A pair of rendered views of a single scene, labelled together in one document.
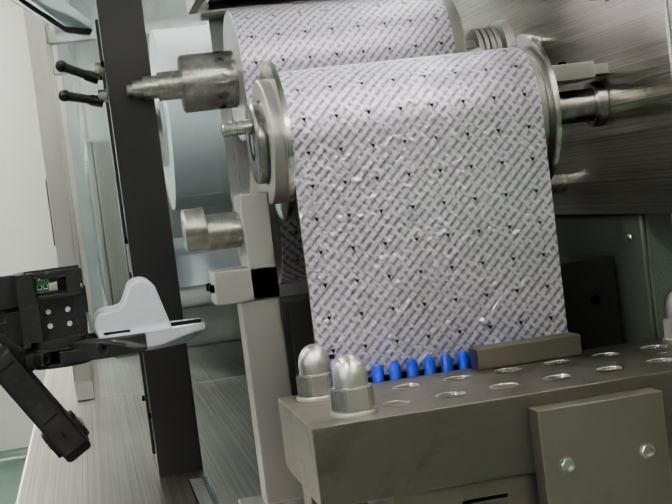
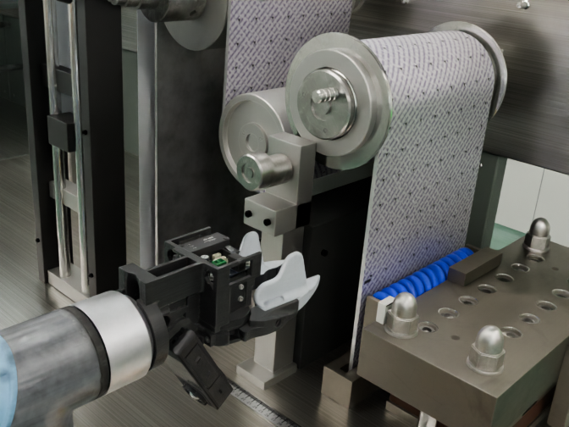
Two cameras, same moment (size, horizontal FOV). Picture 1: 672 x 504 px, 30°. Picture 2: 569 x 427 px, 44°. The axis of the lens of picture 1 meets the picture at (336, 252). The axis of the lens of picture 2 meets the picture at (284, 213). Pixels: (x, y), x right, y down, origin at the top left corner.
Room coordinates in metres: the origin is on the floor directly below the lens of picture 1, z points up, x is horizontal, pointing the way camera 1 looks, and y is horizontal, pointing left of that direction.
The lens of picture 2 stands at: (0.59, 0.53, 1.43)
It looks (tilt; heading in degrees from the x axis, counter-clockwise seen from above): 23 degrees down; 323
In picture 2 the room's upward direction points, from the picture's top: 4 degrees clockwise
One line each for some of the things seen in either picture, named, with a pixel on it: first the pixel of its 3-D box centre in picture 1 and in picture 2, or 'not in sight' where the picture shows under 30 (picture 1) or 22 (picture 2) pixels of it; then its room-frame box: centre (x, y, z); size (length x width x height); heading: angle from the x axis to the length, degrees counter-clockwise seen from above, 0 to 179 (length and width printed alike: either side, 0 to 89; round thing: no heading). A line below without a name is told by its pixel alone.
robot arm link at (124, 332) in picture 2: not in sight; (106, 339); (1.05, 0.35, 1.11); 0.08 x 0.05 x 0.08; 11
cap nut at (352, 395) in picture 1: (350, 383); (488, 346); (0.94, 0.00, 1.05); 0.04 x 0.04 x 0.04
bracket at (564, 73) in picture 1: (569, 71); not in sight; (1.22, -0.25, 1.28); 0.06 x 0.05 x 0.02; 101
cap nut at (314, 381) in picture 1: (315, 370); (403, 311); (1.03, 0.03, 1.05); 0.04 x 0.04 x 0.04
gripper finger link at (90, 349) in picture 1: (95, 347); (255, 314); (1.05, 0.21, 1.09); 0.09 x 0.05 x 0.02; 92
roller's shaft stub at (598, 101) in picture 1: (567, 107); not in sight; (1.22, -0.24, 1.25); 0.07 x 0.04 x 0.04; 101
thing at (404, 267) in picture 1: (436, 275); (424, 211); (1.13, -0.09, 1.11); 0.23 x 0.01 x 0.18; 101
